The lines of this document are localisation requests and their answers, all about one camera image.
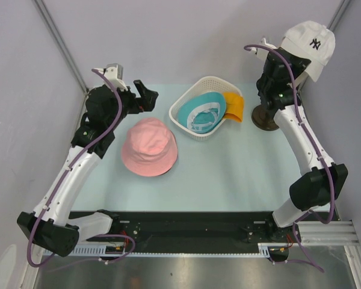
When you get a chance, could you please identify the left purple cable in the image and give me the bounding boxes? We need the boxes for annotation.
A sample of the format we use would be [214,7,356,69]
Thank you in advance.
[26,68,123,268]

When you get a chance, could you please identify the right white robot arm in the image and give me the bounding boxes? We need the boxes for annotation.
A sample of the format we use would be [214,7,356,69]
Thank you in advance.
[256,48,348,241]

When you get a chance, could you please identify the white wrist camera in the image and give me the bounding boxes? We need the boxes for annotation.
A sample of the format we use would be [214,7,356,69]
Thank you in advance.
[94,63,128,92]
[244,37,277,61]

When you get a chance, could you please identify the teal hat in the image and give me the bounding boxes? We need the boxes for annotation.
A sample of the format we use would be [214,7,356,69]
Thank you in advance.
[177,92,226,134]

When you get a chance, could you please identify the purple cable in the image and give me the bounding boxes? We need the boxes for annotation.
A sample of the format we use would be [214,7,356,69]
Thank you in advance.
[26,68,123,268]
[244,44,338,225]

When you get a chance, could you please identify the white cable duct left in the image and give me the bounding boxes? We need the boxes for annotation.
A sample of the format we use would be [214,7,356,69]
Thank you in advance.
[70,244,127,257]

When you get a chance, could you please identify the orange hat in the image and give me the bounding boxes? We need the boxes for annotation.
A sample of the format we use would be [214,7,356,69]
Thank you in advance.
[223,92,244,123]

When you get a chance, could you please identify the white cable duct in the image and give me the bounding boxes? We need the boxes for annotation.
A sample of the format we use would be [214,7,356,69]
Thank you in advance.
[258,243,289,256]
[70,244,127,257]

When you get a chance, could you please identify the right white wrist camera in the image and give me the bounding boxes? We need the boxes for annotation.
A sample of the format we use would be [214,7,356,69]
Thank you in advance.
[244,37,277,61]

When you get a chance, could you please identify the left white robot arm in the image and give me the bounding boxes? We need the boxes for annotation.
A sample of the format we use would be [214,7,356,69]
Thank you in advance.
[17,80,159,257]

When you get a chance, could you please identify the pink bucket hat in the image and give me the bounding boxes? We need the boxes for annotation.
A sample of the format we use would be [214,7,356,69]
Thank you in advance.
[121,117,178,177]

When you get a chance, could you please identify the white hat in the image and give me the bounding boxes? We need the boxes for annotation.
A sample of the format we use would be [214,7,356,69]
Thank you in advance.
[280,20,336,82]

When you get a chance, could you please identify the white cable duct right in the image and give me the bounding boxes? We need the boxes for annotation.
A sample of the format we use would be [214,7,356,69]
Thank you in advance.
[258,243,289,256]

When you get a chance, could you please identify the white plastic basket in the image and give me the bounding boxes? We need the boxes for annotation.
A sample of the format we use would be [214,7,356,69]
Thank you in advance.
[168,76,242,141]

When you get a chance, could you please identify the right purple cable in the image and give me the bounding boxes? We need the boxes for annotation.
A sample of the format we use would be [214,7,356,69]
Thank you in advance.
[244,44,338,225]

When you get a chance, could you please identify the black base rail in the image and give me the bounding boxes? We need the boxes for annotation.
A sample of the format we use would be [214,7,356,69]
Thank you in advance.
[69,210,292,256]

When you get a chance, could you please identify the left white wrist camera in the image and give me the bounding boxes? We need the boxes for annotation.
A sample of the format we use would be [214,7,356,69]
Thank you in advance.
[94,63,128,92]

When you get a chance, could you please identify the aluminium frame rail right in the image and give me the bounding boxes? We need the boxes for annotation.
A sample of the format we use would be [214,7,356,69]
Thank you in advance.
[298,221,359,246]

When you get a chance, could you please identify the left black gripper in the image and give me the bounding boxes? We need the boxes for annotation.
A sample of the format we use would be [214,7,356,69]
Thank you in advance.
[106,79,157,129]

